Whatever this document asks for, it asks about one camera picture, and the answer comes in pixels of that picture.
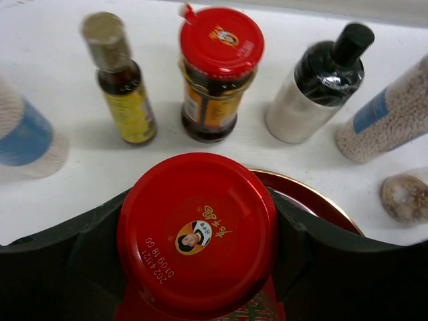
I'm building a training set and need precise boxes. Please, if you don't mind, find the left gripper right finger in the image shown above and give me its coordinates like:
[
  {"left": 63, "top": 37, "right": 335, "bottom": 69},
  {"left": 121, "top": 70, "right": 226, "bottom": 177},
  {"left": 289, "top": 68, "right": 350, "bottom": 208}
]
[{"left": 271, "top": 192, "right": 427, "bottom": 320}]

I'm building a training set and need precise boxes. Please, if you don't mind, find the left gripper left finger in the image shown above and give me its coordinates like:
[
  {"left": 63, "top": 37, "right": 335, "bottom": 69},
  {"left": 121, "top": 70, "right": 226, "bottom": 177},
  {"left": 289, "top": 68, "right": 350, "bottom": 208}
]
[{"left": 1, "top": 192, "right": 128, "bottom": 320}]

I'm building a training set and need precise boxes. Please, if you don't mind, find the silver lid jar blue label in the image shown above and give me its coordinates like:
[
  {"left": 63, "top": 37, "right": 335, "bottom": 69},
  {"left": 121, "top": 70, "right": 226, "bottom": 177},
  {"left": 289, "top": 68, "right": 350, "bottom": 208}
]
[{"left": 1, "top": 79, "right": 69, "bottom": 178}]

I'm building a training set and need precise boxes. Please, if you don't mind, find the small yellow label oil bottle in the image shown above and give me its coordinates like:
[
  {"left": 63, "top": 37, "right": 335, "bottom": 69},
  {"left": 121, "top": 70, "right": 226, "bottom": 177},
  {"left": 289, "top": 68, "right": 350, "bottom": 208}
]
[{"left": 80, "top": 11, "right": 157, "bottom": 146}]

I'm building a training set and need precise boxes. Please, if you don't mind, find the red lid chili sauce jar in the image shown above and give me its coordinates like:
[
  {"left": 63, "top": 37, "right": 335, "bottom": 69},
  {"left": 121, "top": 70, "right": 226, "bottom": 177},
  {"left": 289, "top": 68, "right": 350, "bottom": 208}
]
[{"left": 179, "top": 3, "right": 264, "bottom": 143}]

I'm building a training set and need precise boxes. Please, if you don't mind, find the red round tray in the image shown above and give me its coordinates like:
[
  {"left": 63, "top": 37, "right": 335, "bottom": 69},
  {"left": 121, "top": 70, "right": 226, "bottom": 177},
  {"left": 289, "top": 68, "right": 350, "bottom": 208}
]
[{"left": 249, "top": 168, "right": 364, "bottom": 236}]

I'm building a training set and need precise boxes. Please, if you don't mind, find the pink cap small bottle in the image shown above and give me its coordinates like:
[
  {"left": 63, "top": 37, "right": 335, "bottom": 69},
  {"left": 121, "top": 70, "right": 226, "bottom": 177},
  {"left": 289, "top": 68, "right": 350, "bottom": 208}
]
[{"left": 380, "top": 167, "right": 427, "bottom": 225}]

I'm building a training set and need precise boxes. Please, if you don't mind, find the tall silver lid spice jar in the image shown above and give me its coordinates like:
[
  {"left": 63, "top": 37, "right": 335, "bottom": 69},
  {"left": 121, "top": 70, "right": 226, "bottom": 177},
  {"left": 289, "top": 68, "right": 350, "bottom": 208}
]
[{"left": 335, "top": 56, "right": 427, "bottom": 163}]

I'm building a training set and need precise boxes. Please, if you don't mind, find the black cap white powder bottle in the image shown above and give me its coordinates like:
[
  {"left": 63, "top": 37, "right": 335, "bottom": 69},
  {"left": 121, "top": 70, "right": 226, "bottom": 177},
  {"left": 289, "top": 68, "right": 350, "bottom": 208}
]
[{"left": 265, "top": 22, "right": 375, "bottom": 144}]

